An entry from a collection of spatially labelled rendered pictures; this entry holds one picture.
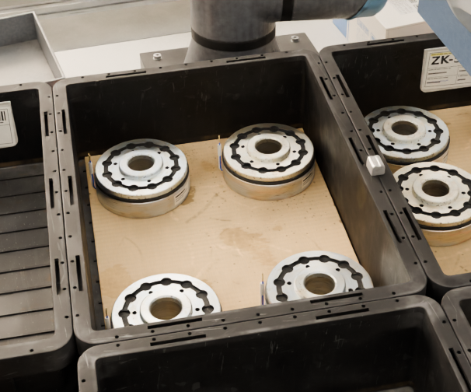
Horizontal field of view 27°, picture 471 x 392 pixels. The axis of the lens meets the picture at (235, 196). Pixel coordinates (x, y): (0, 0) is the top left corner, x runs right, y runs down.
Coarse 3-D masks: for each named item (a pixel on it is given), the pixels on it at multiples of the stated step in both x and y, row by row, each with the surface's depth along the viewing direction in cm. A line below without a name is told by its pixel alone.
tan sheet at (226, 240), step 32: (96, 160) 113; (192, 160) 112; (192, 192) 108; (224, 192) 108; (320, 192) 107; (96, 224) 104; (128, 224) 104; (160, 224) 104; (192, 224) 104; (224, 224) 104; (256, 224) 104; (288, 224) 103; (320, 224) 103; (96, 256) 100; (128, 256) 100; (160, 256) 100; (192, 256) 100; (224, 256) 100; (256, 256) 100; (288, 256) 100; (352, 256) 99; (224, 288) 96; (256, 288) 96
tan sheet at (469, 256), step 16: (432, 112) 119; (448, 112) 118; (464, 112) 118; (448, 128) 116; (464, 128) 116; (464, 144) 114; (448, 160) 111; (464, 160) 111; (448, 256) 99; (464, 256) 99; (448, 272) 97; (464, 272) 97
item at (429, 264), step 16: (336, 48) 111; (352, 48) 111; (368, 48) 112; (384, 48) 112; (336, 64) 109; (336, 80) 106; (352, 96) 104; (352, 112) 102; (368, 128) 99; (368, 144) 97; (384, 160) 95; (384, 176) 93; (400, 192) 91; (400, 208) 90; (416, 224) 88; (416, 240) 86; (432, 256) 85; (432, 272) 83; (432, 288) 83; (448, 288) 82
